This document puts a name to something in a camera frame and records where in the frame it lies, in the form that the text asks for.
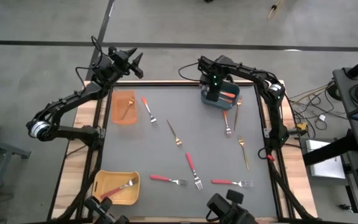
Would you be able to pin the small black floor object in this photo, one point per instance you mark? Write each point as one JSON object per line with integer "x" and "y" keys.
{"x": 345, "y": 208}

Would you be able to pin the teal plastic bin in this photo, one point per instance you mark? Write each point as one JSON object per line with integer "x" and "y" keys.
{"x": 219, "y": 105}

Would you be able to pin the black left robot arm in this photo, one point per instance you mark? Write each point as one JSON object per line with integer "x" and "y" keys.
{"x": 67, "y": 99}

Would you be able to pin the gold fork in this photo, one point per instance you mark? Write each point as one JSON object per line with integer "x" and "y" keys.
{"x": 131, "y": 101}
{"x": 178, "y": 142}
{"x": 239, "y": 100}
{"x": 241, "y": 142}

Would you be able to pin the white box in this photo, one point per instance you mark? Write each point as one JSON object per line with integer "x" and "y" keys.
{"x": 325, "y": 165}

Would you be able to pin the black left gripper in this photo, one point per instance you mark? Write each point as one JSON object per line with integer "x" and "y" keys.
{"x": 109, "y": 68}

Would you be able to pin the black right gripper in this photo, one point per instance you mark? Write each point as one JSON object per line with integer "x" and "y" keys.
{"x": 213, "y": 71}

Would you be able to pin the yellow plastic bin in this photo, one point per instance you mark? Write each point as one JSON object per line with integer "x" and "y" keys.
{"x": 110, "y": 180}

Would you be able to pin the white plug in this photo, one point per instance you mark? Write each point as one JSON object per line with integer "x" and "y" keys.
{"x": 322, "y": 118}

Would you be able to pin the orange translucent plastic bin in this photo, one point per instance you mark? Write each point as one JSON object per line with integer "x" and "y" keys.
{"x": 117, "y": 115}

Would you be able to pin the yellow connector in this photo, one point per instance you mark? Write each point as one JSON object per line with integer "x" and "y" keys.
{"x": 302, "y": 127}

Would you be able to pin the grey equipment cart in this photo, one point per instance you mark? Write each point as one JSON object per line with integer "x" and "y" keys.
{"x": 342, "y": 93}

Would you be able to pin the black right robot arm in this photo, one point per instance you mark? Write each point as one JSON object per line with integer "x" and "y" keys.
{"x": 277, "y": 118}

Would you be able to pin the grey table mat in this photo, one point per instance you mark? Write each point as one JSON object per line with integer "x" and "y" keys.
{"x": 166, "y": 202}

